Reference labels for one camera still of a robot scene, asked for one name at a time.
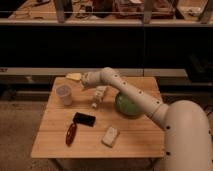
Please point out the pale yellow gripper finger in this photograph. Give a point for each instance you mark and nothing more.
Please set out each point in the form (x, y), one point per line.
(74, 76)

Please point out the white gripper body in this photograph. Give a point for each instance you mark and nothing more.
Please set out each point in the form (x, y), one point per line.
(91, 79)

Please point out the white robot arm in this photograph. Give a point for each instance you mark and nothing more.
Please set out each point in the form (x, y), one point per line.
(187, 133)

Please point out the green ceramic bowl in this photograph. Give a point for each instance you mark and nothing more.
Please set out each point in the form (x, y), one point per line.
(125, 106)

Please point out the white plastic bottle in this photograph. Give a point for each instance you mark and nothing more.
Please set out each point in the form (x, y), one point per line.
(98, 96)

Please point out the black rectangular box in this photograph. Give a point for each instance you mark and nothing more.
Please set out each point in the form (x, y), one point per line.
(84, 119)

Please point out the wooden table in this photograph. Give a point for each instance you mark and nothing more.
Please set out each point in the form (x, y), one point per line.
(138, 137)

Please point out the dark red oblong object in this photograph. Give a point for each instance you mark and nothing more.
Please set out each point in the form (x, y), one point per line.
(71, 134)

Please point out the white rectangular sponge block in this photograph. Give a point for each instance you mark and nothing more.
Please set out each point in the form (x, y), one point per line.
(110, 136)

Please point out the cluttered background shelf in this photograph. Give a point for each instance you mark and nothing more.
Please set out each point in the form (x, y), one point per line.
(136, 13)

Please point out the grey metal rail bench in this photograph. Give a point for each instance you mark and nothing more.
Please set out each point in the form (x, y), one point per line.
(20, 75)

